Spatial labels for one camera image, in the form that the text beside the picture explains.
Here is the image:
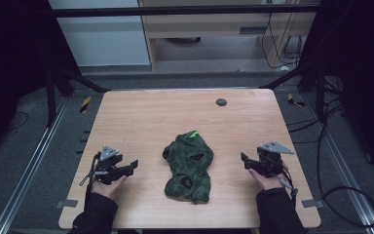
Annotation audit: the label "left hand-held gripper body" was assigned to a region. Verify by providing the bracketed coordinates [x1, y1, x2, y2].
[92, 145, 125, 186]

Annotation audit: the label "hand-held gripper cable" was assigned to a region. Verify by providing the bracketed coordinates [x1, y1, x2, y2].
[274, 164, 299, 209]
[79, 151, 101, 209]

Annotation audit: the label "grey tape strip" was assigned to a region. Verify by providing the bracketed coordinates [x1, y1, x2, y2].
[55, 198, 79, 210]
[301, 198, 325, 210]

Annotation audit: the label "person's left hand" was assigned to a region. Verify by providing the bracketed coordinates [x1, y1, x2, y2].
[91, 175, 129, 200]

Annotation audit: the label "black metal stand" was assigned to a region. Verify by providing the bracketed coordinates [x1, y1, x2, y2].
[259, 59, 327, 123]
[44, 61, 112, 129]

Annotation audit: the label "black hanging desk cables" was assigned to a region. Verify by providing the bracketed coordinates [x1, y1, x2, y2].
[260, 12, 304, 70]

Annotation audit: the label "left hand-held gripper cable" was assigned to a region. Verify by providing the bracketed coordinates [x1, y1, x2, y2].
[79, 151, 101, 209]

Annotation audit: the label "dark green crumpled garment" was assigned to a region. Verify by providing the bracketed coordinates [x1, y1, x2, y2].
[162, 130, 215, 206]

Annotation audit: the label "black looped floor cable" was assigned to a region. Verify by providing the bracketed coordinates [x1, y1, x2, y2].
[286, 76, 374, 229]

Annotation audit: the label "white cabinet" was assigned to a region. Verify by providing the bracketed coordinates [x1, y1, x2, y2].
[48, 0, 151, 68]

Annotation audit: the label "light wooden desk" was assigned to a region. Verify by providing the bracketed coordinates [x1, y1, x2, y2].
[137, 0, 321, 71]

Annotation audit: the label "right hand-held gripper cable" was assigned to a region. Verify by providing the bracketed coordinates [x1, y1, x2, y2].
[274, 164, 299, 209]

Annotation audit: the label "black curtain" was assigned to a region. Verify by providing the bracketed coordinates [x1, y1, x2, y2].
[0, 0, 83, 164]
[297, 0, 374, 183]

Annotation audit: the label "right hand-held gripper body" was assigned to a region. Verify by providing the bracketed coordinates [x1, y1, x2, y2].
[255, 140, 295, 178]

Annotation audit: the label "aluminium floor rail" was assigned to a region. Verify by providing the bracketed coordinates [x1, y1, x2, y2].
[301, 93, 374, 234]
[0, 97, 70, 234]

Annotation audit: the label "yellow black striped tape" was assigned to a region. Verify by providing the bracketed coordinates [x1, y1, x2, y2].
[79, 96, 93, 114]
[286, 93, 306, 108]

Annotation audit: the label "person's right hand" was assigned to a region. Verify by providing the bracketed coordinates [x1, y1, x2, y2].
[247, 162, 289, 191]

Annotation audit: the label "black horizontal frame bar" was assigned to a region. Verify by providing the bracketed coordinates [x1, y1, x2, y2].
[50, 5, 321, 19]

